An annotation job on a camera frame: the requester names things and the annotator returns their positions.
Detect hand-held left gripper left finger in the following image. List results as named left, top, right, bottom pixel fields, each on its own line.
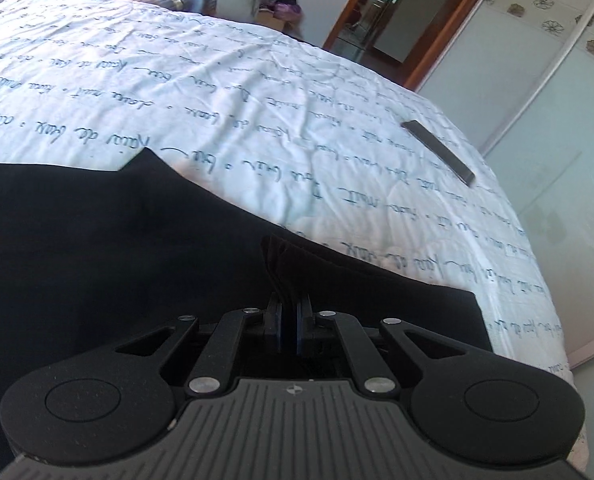
left=112, top=294, right=284, bottom=400

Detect purple cloth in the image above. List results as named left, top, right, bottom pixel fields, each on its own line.
left=272, top=2, right=303, bottom=21

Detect bed with script-print sheet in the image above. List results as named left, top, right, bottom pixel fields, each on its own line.
left=0, top=0, right=576, bottom=480

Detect white wardrobe with flower decals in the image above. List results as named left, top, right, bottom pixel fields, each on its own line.
left=417, top=0, right=594, bottom=372

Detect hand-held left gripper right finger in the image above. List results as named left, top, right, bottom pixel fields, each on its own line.
left=297, top=294, right=474, bottom=401

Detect brown wooden door frame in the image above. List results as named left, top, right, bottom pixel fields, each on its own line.
left=322, top=0, right=508, bottom=94

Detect dark flat remote control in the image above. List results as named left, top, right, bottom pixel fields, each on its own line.
left=400, top=120, right=476, bottom=187

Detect black pants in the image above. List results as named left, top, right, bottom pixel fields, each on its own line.
left=0, top=147, right=494, bottom=463

